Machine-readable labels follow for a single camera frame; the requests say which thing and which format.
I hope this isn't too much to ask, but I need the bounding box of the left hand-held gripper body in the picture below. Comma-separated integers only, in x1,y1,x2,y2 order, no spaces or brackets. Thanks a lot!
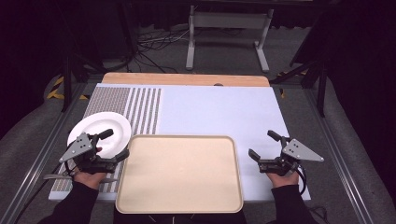
59,132,120,175

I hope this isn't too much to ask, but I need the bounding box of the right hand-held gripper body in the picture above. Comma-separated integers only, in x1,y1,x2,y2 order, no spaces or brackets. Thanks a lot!
258,138,325,177

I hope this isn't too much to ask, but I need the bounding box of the white plate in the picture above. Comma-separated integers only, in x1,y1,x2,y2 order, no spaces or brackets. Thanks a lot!
66,111,133,160

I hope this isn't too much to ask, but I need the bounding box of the person's right hand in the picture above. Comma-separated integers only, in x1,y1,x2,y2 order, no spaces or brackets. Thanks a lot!
265,170,301,189

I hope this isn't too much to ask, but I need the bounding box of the person's left hand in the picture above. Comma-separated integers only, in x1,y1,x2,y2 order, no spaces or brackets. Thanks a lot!
73,170,107,190

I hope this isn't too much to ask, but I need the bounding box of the grey metal utensil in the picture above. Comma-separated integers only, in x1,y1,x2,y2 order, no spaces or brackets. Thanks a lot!
43,174,120,184

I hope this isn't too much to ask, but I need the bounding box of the striped placemat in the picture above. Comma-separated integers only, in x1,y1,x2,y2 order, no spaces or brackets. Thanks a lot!
50,86,163,194

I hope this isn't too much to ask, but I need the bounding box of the white board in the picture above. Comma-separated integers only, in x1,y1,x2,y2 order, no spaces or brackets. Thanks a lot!
48,82,312,203

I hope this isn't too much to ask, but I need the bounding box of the beige tray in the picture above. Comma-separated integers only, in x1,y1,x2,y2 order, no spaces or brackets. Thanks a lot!
115,134,245,216

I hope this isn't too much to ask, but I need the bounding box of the yellow black floor tape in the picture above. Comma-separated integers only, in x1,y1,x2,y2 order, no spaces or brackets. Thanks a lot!
46,76,90,102

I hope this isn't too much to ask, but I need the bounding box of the black stand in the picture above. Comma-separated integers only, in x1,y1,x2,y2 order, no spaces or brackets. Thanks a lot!
269,58,329,119
60,51,106,114

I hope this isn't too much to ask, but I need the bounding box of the grey metal stand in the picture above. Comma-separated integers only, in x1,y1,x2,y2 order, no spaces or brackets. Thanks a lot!
185,4,276,75

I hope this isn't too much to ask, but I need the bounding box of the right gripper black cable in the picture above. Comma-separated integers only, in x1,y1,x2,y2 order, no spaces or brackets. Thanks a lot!
294,165,308,196

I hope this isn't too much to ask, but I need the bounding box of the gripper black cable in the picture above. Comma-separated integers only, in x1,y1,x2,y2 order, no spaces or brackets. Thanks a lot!
12,158,77,224
294,165,308,196

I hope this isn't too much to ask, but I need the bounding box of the aluminium rail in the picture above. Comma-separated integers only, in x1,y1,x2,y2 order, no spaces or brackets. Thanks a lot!
302,88,375,224
0,81,92,224

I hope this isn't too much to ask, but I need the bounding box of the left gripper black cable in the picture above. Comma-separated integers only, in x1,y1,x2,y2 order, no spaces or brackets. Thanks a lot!
12,158,77,224

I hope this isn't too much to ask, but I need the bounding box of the bundle of floor cables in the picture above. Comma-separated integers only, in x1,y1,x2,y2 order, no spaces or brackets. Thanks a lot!
135,27,191,75

